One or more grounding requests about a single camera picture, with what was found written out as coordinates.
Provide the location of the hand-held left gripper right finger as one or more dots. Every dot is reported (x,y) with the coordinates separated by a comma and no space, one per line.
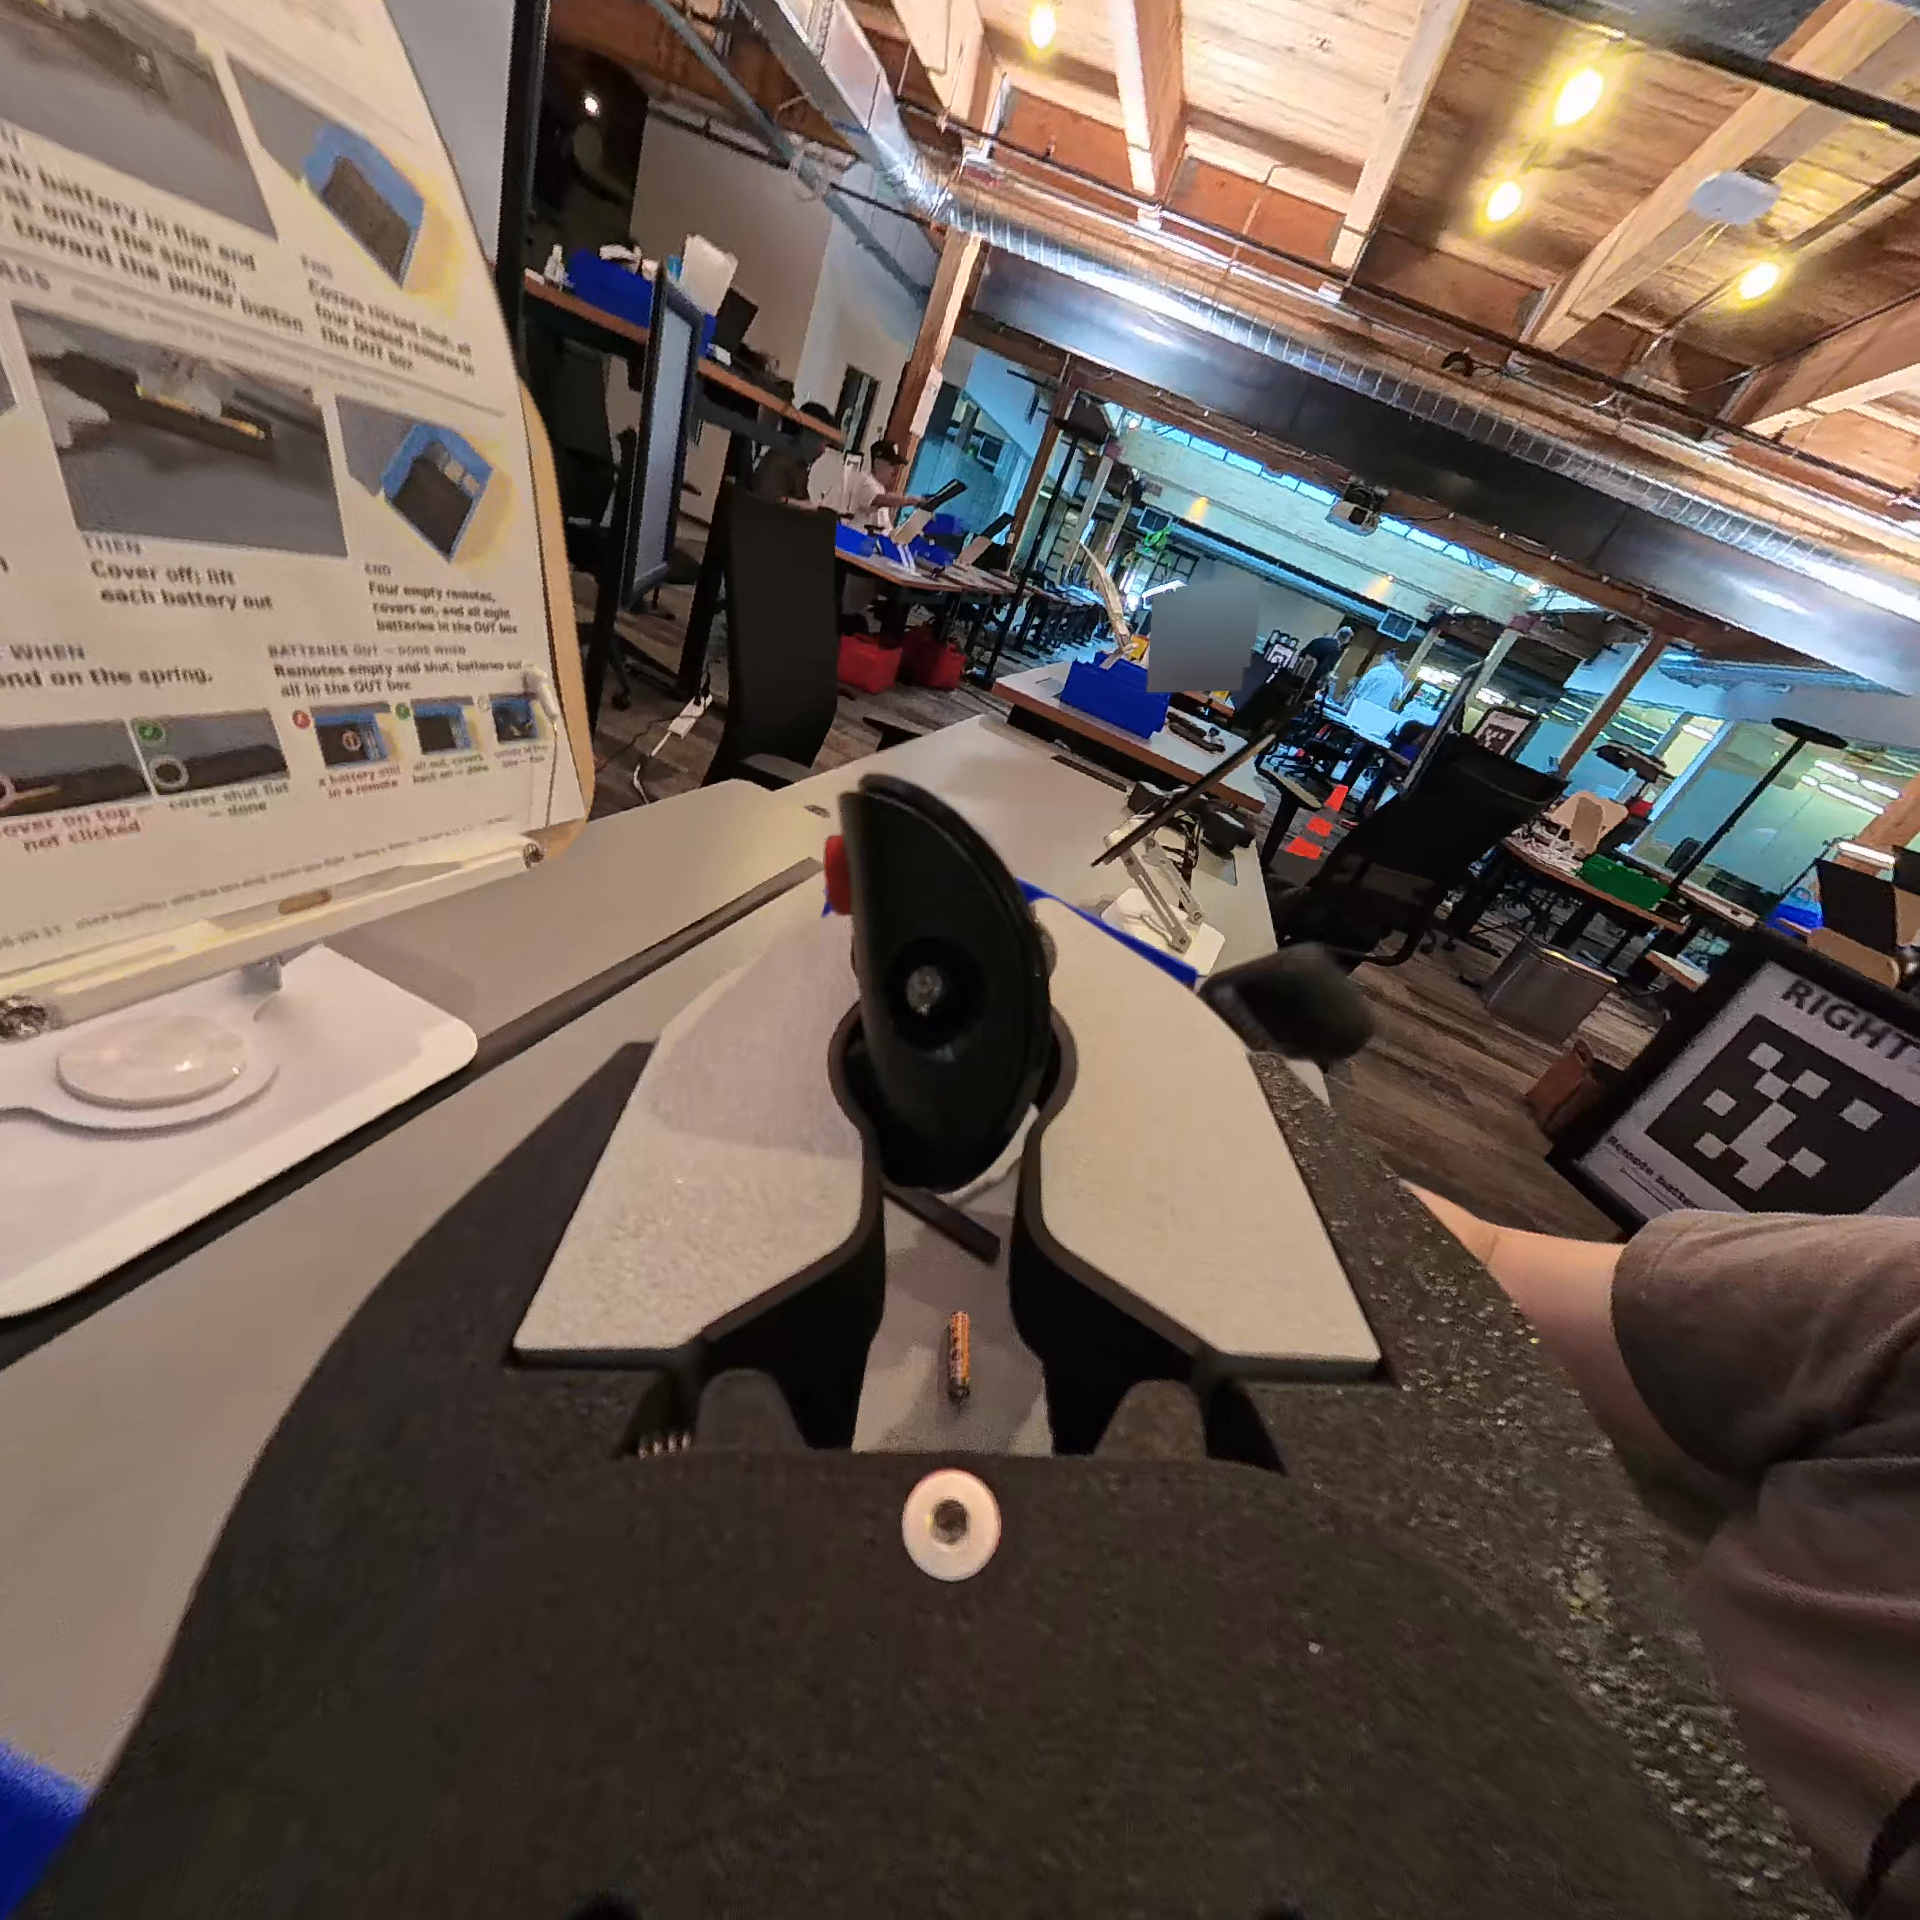
(1200,1201)

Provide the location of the blue plastic bin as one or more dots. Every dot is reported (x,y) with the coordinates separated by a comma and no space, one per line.
(1113,698)
(1112,923)
(611,289)
(37,1835)

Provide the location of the aaa battery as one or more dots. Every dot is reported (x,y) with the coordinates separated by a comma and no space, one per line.
(961,1356)

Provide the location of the large silver air duct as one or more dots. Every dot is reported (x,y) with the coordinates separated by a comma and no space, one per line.
(1350,422)

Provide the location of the ceiling spotlight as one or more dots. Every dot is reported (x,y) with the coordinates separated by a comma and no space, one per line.
(1574,91)
(1042,26)
(1756,280)
(1500,202)

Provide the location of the printed instruction poster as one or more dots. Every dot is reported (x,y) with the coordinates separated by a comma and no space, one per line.
(240,451)

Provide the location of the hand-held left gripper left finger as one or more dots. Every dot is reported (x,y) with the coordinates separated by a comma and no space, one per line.
(706,1201)

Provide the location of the black office chair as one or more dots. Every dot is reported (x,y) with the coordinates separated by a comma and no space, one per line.
(1410,842)
(774,631)

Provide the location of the white stand with black rod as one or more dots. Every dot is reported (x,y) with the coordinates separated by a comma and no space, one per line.
(1186,855)

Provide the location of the black framed display on stand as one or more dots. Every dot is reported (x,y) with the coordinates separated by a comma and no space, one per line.
(660,451)

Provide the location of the black remote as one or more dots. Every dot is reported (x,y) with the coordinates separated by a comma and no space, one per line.
(947,977)

